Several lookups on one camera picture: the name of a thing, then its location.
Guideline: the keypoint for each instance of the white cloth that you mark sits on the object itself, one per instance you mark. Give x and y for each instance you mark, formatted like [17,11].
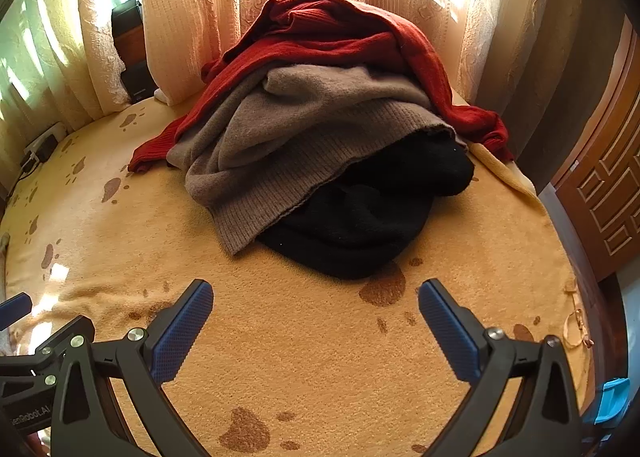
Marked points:
[161,96]

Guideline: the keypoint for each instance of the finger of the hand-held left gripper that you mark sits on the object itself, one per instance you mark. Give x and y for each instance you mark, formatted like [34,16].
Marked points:
[35,362]
[14,311]

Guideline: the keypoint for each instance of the yellow paw-print blanket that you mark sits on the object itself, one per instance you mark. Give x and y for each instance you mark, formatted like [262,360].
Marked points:
[300,362]

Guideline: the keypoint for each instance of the light blue plastic object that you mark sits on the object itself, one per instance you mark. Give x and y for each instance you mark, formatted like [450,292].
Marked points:
[610,402]

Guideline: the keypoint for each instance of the large black box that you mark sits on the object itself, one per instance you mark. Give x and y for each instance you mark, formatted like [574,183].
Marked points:
[137,84]

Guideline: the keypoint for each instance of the black knit sweater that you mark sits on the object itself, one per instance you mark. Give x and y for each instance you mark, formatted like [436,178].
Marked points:
[360,227]

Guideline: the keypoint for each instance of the black charger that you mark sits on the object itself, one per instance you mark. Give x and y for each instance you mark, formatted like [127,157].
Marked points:
[42,149]

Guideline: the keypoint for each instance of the red knit sweater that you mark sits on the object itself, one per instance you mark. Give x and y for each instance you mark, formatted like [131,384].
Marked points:
[350,47]

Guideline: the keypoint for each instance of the cream lace curtain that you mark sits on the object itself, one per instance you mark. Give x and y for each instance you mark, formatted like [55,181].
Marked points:
[500,12]
[100,12]

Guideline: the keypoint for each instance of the cream ribbed curtain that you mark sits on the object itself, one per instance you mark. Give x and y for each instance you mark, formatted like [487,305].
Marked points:
[185,12]

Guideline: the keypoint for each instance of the pile of dark clothes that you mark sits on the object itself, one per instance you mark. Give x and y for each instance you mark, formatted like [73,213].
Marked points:
[300,137]

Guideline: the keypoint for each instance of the small black box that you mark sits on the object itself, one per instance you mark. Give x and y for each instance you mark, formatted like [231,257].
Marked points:
[126,14]

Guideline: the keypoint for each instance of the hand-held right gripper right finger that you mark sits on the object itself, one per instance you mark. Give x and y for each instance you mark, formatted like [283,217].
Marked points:
[447,332]

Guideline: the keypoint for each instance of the brown wooden sill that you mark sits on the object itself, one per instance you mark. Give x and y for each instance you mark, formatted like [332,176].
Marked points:
[130,49]

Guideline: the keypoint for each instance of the white power strip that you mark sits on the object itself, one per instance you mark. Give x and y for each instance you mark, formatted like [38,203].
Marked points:
[59,129]

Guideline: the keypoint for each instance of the brown wooden door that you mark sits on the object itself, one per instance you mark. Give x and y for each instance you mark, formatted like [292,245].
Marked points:
[610,177]

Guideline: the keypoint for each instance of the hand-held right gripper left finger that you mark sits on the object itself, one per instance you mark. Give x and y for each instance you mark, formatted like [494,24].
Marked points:
[182,332]

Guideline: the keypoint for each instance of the tan elastic band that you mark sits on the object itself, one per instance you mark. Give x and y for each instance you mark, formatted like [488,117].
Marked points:
[567,332]

